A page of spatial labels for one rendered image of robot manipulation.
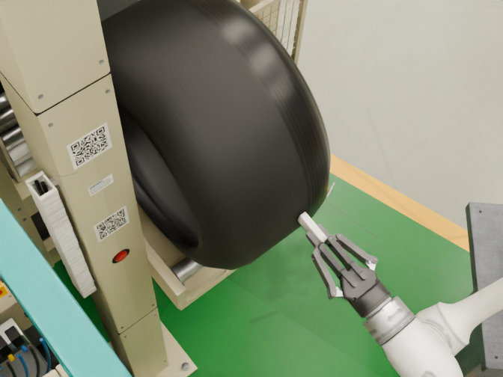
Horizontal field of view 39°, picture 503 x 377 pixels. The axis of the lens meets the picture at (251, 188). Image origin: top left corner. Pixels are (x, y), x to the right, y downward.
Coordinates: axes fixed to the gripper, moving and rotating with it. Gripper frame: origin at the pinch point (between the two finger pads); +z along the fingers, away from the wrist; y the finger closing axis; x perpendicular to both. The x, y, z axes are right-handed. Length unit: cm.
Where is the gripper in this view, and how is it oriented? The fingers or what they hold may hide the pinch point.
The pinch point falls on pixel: (311, 229)
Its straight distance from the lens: 146.5
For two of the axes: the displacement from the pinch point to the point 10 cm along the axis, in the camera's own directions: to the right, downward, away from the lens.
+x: -1.4, 3.8, 9.2
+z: -6.2, -7.5, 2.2
